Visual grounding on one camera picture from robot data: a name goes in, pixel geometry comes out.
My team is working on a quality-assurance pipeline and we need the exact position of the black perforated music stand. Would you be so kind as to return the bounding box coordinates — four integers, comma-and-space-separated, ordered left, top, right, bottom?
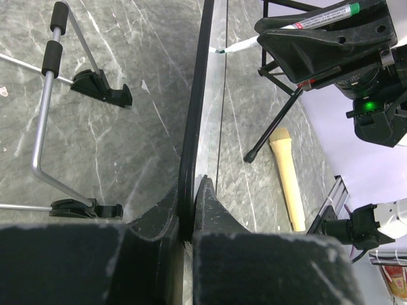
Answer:
244, 0, 319, 164

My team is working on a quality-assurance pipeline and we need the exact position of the white marker pen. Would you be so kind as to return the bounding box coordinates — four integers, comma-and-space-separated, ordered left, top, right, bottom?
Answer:
210, 3, 361, 54

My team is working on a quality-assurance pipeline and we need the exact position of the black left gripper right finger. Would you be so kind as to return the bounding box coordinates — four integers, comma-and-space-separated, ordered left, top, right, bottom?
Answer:
193, 177, 364, 304

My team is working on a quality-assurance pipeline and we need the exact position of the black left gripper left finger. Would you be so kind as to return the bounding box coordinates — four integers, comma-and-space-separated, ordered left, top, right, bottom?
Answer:
1, 188, 184, 304

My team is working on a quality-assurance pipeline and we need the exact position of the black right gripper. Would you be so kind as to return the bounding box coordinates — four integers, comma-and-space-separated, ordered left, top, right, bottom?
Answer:
256, 18, 406, 147

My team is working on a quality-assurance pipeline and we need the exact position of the orange labelled bottle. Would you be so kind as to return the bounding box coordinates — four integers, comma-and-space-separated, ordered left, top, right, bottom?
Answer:
381, 265, 406, 301

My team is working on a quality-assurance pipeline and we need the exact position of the beige microphone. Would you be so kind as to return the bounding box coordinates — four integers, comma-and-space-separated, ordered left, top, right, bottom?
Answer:
270, 128, 306, 232

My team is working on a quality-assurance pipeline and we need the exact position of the white whiteboard with black frame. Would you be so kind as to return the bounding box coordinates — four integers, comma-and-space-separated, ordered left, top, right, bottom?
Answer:
177, 1, 228, 241

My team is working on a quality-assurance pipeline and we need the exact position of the silver wire whiteboard easel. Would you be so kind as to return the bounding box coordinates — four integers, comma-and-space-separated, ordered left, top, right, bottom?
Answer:
1, 1, 138, 207

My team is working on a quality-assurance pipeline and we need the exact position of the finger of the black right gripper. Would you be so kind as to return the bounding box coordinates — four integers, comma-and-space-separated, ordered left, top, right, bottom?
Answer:
256, 1, 389, 32

